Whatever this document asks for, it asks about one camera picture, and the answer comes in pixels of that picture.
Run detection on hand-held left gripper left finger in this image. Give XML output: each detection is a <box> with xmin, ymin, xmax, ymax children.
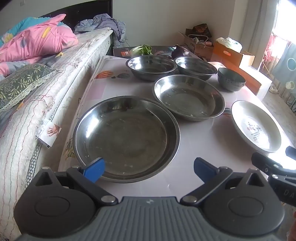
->
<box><xmin>30</xmin><ymin>158</ymin><xmax>118</xmax><ymax>205</ymax></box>

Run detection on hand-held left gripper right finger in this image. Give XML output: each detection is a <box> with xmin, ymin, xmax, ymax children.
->
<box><xmin>180</xmin><ymin>158</ymin><xmax>270</xmax><ymax>205</ymax></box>

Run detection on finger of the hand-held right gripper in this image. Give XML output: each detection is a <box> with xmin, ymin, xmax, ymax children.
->
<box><xmin>285</xmin><ymin>146</ymin><xmax>296</xmax><ymax>160</ymax></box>
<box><xmin>251</xmin><ymin>152</ymin><xmax>284</xmax><ymax>177</ymax></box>

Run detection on large stainless steel plate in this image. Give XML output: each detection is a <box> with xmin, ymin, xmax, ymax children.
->
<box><xmin>72</xmin><ymin>95</ymin><xmax>181</xmax><ymax>183</ymax></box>

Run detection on white ceramic plate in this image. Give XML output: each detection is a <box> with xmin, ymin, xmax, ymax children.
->
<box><xmin>231</xmin><ymin>100</ymin><xmax>282</xmax><ymax>153</ymax></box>

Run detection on small stainless steel plate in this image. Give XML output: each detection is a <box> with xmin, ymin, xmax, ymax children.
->
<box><xmin>152</xmin><ymin>75</ymin><xmax>226</xmax><ymax>121</ymax></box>

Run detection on dark teal ceramic bowl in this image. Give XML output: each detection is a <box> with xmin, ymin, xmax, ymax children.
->
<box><xmin>217</xmin><ymin>67</ymin><xmax>246</xmax><ymax>92</ymax></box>

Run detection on stainless steel bowl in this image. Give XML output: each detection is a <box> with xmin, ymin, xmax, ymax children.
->
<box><xmin>125</xmin><ymin>55</ymin><xmax>177</xmax><ymax>81</ymax></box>
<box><xmin>174</xmin><ymin>56</ymin><xmax>218</xmax><ymax>81</ymax></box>

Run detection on paper mattress tag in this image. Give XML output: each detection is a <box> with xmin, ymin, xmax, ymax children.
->
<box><xmin>37</xmin><ymin>119</ymin><xmax>62</xmax><ymax>147</ymax></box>

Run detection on blue printed blanket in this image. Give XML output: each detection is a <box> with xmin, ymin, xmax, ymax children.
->
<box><xmin>270</xmin><ymin>42</ymin><xmax>296</xmax><ymax>102</ymax></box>

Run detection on white and orange cabinet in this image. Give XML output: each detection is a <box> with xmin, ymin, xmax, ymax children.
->
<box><xmin>207</xmin><ymin>61</ymin><xmax>273</xmax><ymax>101</ymax></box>

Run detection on orange cardboard box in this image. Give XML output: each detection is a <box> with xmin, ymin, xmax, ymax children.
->
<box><xmin>211</xmin><ymin>42</ymin><xmax>255</xmax><ymax>67</ymax></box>

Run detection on green floral pillow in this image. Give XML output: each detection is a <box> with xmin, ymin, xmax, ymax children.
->
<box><xmin>0</xmin><ymin>64</ymin><xmax>59</xmax><ymax>114</ymax></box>

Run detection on open brown cardboard box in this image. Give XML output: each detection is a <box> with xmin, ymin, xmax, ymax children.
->
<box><xmin>178</xmin><ymin>31</ymin><xmax>214</xmax><ymax>62</ymax></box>

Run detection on purple cabbage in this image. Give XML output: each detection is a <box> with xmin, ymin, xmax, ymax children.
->
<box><xmin>171</xmin><ymin>45</ymin><xmax>192</xmax><ymax>58</ymax></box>

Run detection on dark printed board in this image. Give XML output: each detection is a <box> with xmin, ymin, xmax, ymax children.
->
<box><xmin>113</xmin><ymin>45</ymin><xmax>185</xmax><ymax>58</ymax></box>

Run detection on white plastic bag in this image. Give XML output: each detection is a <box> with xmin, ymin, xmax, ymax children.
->
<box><xmin>216</xmin><ymin>37</ymin><xmax>243</xmax><ymax>52</ymax></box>

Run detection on napa cabbage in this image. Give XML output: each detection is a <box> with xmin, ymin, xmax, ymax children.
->
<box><xmin>130</xmin><ymin>44</ymin><xmax>153</xmax><ymax>56</ymax></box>

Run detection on white curtain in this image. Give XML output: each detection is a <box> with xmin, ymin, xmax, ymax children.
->
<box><xmin>230</xmin><ymin>0</ymin><xmax>281</xmax><ymax>70</ymax></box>

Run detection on dark snack bag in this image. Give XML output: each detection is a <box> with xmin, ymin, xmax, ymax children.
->
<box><xmin>186</xmin><ymin>23</ymin><xmax>212</xmax><ymax>37</ymax></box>

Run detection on pink quilt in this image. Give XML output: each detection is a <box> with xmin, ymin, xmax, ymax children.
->
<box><xmin>0</xmin><ymin>14</ymin><xmax>78</xmax><ymax>77</ymax></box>

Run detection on grey-blue clothes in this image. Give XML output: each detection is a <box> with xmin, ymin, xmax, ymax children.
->
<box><xmin>74</xmin><ymin>13</ymin><xmax>127</xmax><ymax>48</ymax></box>

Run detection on dark headboard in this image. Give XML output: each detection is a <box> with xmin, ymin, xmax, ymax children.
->
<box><xmin>39</xmin><ymin>0</ymin><xmax>113</xmax><ymax>30</ymax></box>

